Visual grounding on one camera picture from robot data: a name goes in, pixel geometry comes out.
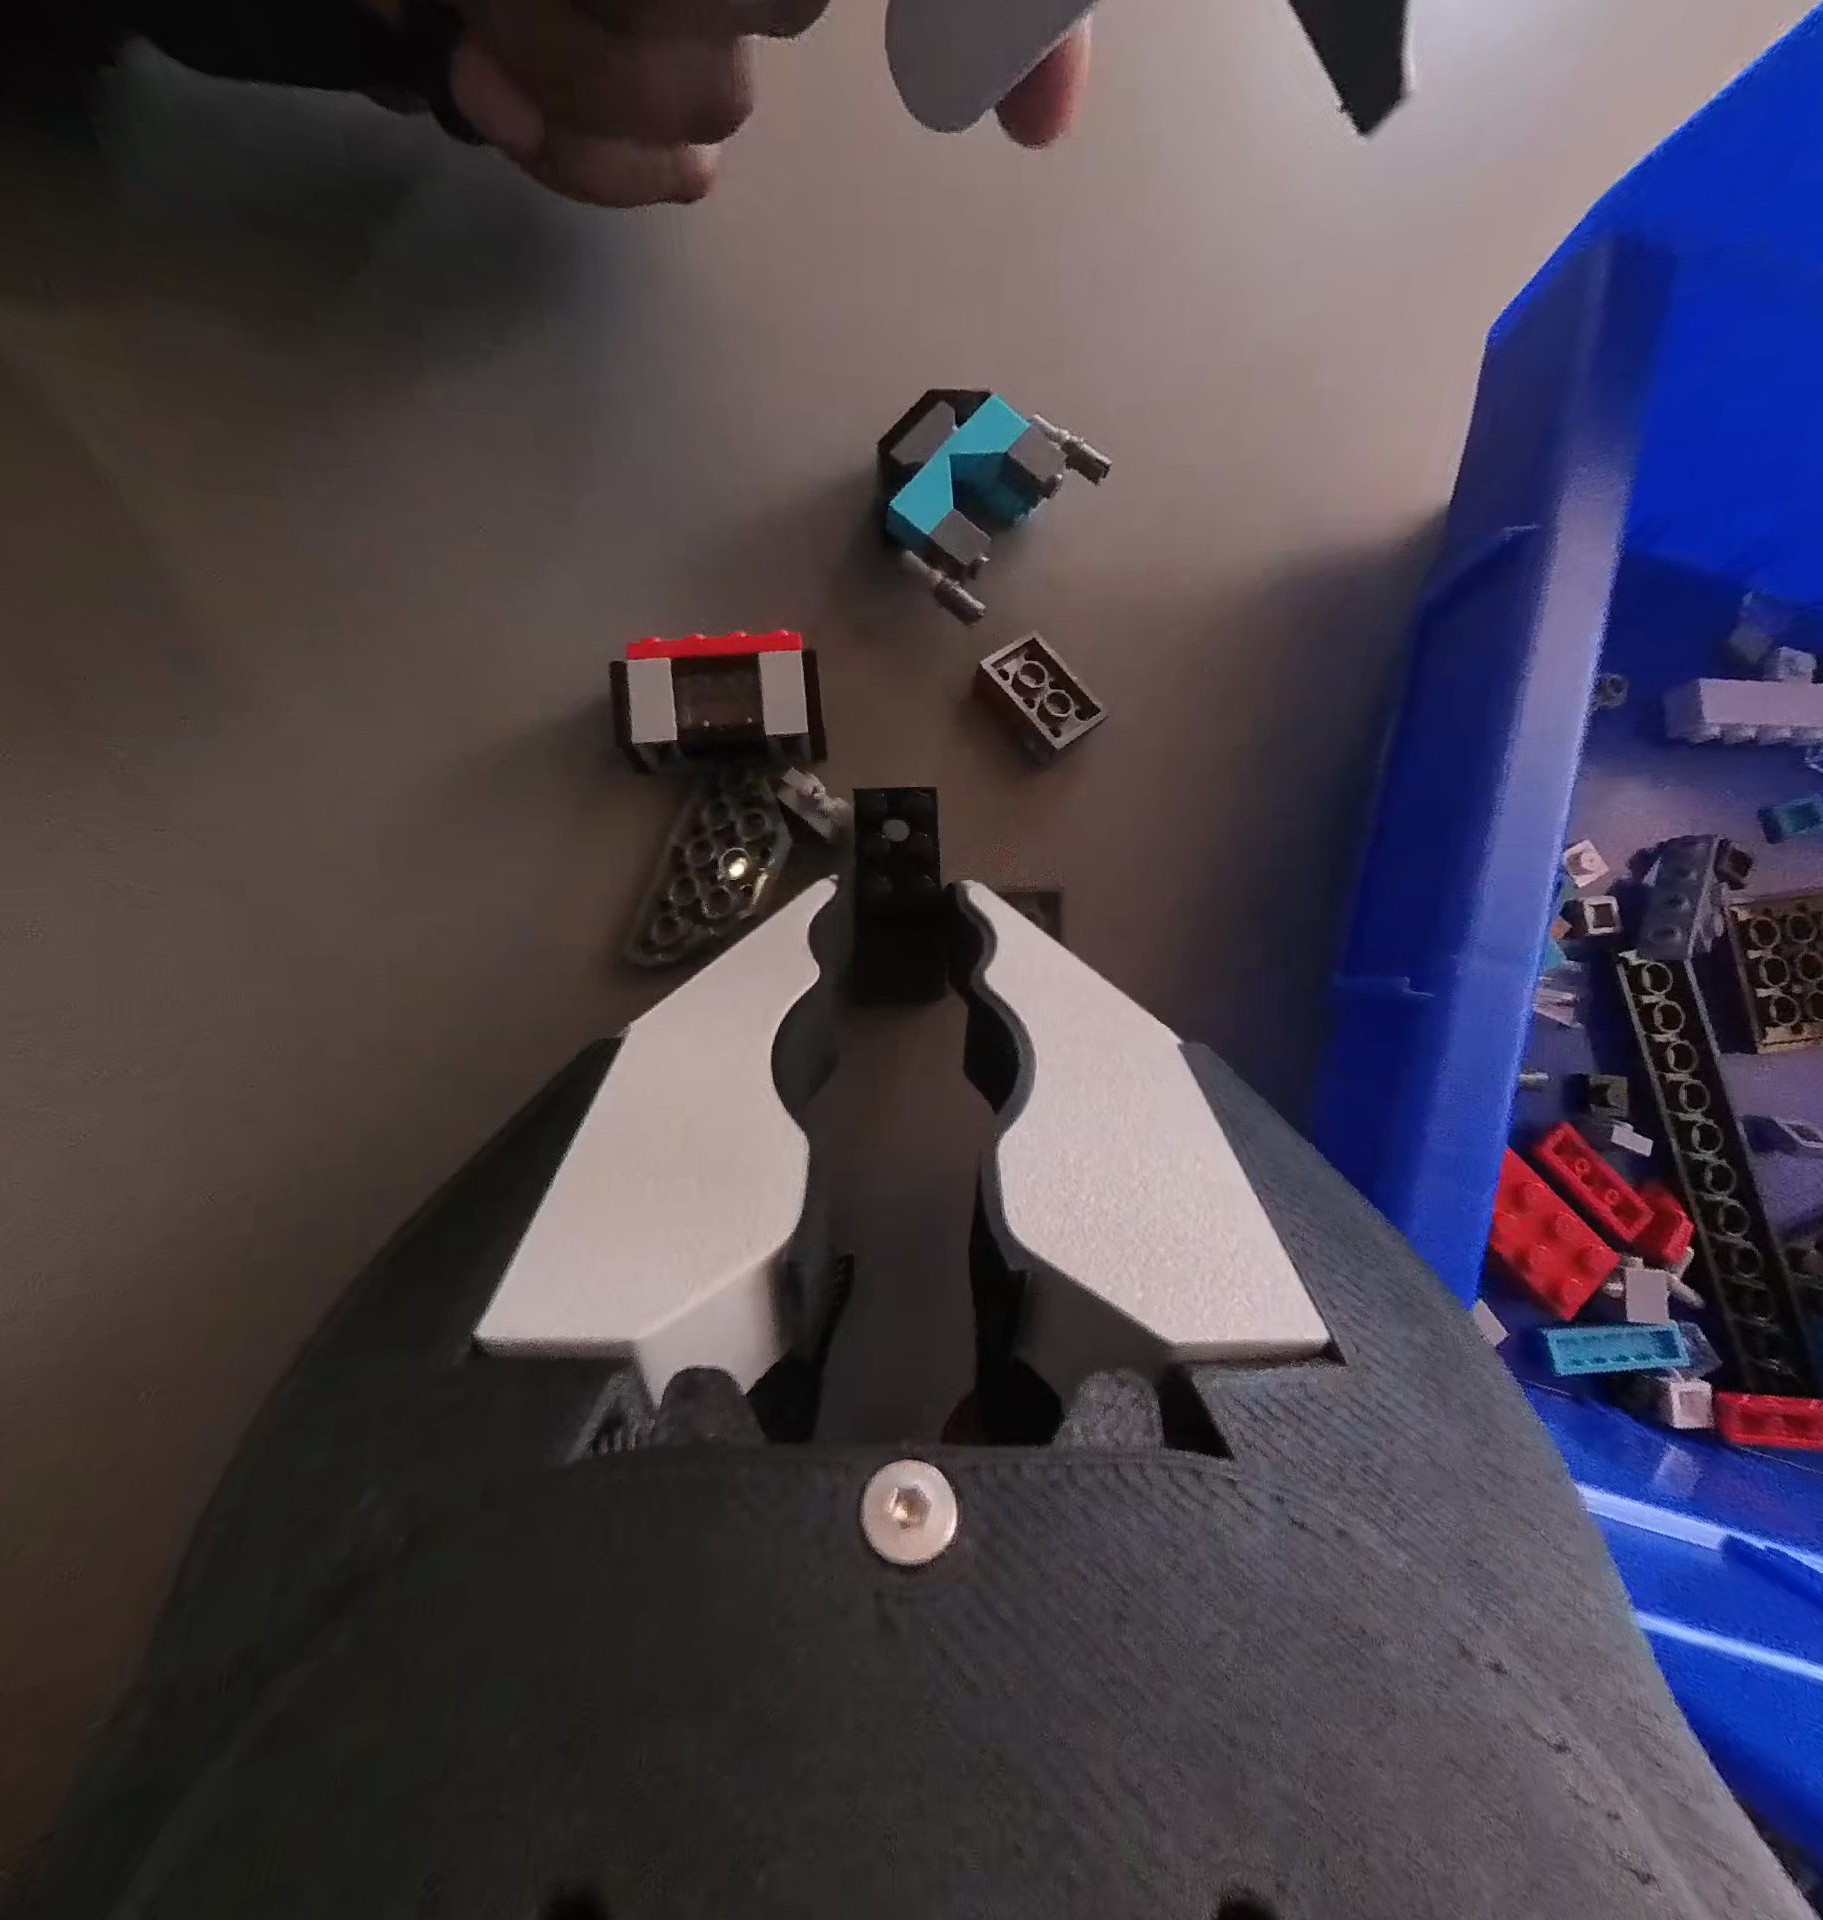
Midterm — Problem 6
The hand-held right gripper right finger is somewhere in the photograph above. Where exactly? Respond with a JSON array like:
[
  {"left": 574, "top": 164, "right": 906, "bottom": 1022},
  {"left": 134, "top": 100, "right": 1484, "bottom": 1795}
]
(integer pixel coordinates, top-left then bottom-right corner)
[{"left": 954, "top": 878, "right": 1336, "bottom": 1445}]

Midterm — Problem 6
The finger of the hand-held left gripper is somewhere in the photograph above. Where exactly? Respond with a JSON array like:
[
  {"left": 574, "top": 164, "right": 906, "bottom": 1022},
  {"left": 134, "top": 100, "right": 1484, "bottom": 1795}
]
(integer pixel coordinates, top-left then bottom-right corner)
[{"left": 1294, "top": 0, "right": 1414, "bottom": 140}]

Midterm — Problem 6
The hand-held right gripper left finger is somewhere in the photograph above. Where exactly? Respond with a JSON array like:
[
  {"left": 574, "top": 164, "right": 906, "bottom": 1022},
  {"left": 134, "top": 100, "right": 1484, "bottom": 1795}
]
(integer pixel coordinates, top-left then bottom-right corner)
[{"left": 474, "top": 874, "right": 854, "bottom": 1440}]

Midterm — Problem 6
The black brick plate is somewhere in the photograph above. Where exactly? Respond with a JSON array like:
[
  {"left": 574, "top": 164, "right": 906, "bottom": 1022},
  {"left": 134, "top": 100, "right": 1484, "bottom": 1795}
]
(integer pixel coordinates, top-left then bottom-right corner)
[{"left": 846, "top": 781, "right": 954, "bottom": 1007}]

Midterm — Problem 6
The red 2x4 lego brick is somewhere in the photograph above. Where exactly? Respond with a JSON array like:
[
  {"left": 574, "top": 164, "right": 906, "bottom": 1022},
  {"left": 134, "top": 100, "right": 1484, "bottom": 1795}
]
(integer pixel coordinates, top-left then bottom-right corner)
[{"left": 606, "top": 622, "right": 834, "bottom": 777}]

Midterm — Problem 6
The blue plastic bin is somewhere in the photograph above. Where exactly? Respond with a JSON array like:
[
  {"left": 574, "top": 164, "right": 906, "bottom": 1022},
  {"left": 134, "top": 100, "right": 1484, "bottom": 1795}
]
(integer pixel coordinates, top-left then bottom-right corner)
[
  {"left": 1576, "top": 1440, "right": 1823, "bottom": 1920},
  {"left": 1314, "top": 0, "right": 1823, "bottom": 1506}
]

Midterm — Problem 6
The person's left forearm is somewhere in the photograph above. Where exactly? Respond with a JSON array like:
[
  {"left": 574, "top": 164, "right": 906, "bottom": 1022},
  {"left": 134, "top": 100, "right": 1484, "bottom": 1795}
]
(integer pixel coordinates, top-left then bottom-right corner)
[{"left": 0, "top": 0, "right": 478, "bottom": 147}]

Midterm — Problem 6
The grey desk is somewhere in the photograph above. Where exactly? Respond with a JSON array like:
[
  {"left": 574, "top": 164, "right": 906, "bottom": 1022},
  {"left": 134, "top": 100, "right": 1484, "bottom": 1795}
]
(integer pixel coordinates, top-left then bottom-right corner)
[{"left": 0, "top": 0, "right": 1823, "bottom": 1920}]

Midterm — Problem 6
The person's left hand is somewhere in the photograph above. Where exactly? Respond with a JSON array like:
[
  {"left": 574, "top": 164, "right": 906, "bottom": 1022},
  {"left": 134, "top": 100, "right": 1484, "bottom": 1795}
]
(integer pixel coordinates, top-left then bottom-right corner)
[{"left": 446, "top": 0, "right": 1096, "bottom": 208}]

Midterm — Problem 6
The dark grey wedge plate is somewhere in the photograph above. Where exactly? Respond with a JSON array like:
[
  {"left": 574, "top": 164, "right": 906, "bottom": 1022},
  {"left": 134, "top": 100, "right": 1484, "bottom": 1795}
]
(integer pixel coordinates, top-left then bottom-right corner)
[{"left": 618, "top": 764, "right": 796, "bottom": 971}]

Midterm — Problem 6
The pile of mixed toy bricks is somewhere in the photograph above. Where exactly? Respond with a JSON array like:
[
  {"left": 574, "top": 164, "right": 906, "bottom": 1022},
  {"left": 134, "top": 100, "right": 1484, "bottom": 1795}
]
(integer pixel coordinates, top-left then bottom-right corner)
[{"left": 1478, "top": 588, "right": 1823, "bottom": 1452}]

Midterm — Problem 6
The dark grey toy brick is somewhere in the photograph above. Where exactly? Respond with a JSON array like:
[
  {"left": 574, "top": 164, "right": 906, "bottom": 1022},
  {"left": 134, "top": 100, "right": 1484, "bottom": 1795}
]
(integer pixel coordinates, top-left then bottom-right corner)
[{"left": 974, "top": 629, "right": 1112, "bottom": 767}]

